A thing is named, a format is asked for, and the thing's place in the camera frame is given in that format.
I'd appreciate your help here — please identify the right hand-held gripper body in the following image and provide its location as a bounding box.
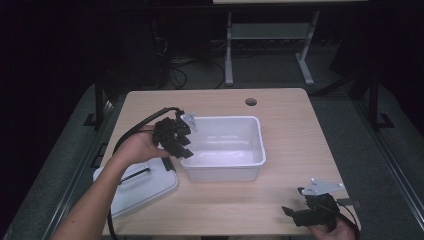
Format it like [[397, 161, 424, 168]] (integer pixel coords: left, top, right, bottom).
[[292, 177, 346, 232]]

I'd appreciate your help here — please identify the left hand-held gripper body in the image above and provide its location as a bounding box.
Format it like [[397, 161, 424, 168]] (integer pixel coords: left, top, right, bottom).
[[152, 111, 200, 149]]

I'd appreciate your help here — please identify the white lid with black handle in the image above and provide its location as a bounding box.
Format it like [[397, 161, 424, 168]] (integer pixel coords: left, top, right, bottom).
[[92, 156, 180, 220]]

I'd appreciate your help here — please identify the white plastic storage box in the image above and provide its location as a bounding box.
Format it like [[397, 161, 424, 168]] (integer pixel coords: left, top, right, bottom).
[[178, 115, 267, 183]]

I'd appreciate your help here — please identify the person's right hand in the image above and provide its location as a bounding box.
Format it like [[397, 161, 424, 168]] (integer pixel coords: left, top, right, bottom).
[[307, 220, 356, 240]]

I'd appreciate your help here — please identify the person's left hand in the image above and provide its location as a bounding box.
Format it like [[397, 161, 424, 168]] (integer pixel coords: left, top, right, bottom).
[[112, 125, 173, 168]]

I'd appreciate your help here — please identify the small grey tab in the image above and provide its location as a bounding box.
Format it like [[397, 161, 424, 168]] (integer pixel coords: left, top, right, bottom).
[[336, 198, 362, 208]]

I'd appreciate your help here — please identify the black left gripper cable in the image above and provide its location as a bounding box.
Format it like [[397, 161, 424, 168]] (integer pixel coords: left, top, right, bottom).
[[106, 106, 185, 240]]

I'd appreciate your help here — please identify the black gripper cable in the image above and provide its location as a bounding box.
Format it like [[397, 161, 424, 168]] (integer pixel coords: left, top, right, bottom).
[[335, 202, 362, 236], [106, 106, 185, 240]]

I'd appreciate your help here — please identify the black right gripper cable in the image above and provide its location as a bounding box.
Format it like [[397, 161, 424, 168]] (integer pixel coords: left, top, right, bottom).
[[335, 202, 362, 236]]

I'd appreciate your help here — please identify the tangle of black floor cables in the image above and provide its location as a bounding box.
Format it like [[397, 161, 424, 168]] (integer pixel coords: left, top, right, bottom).
[[151, 34, 228, 90]]

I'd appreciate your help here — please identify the black metal post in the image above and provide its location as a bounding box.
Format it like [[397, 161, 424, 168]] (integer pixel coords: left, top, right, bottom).
[[83, 75, 108, 130], [367, 75, 396, 130]]

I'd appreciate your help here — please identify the grey metal table frame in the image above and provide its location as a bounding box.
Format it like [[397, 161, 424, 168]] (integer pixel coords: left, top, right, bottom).
[[224, 9, 321, 87]]

